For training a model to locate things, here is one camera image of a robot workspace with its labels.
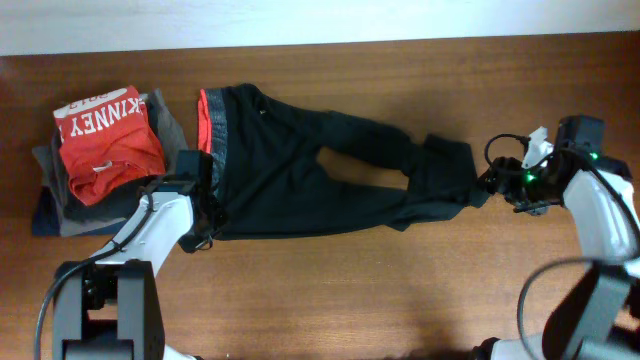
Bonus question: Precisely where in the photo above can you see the black leggings with grey-red waistband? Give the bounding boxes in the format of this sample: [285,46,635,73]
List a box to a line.
[198,84,489,240]

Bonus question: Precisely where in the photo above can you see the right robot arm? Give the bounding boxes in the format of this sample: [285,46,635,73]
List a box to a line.
[470,115,639,359]

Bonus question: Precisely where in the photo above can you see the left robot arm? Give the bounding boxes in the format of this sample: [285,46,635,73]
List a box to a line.
[42,150,226,360]

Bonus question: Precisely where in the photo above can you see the black folded garment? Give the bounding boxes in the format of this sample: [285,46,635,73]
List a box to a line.
[62,176,155,221]

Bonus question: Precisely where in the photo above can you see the red folded t-shirt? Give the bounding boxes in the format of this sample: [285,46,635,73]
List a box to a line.
[53,86,166,206]

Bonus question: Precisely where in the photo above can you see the navy blue folded garment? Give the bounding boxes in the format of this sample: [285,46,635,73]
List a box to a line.
[31,187,126,237]

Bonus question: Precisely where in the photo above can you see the grey folded garment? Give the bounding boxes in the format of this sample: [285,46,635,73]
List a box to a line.
[32,89,188,218]

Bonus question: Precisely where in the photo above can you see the left black cable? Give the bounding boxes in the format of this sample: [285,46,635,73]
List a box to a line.
[32,184,156,360]

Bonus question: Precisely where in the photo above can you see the black cable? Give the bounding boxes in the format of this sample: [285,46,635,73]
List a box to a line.
[482,132,640,360]
[32,184,156,360]

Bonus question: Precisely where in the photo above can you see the right black cable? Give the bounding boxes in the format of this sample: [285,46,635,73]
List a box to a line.
[482,132,640,360]

